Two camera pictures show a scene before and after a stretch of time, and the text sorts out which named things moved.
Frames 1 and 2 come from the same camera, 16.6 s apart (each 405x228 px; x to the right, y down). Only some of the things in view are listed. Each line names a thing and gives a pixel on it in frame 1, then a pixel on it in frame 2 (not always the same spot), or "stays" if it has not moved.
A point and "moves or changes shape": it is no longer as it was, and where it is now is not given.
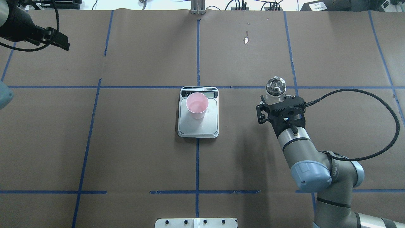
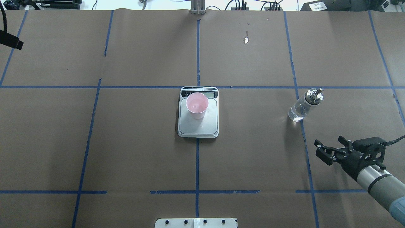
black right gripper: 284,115 -> 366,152
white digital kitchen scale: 207,127 stays
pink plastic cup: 197,103 stays
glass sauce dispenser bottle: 276,88 moves or changes shape
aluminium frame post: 198,7 stays
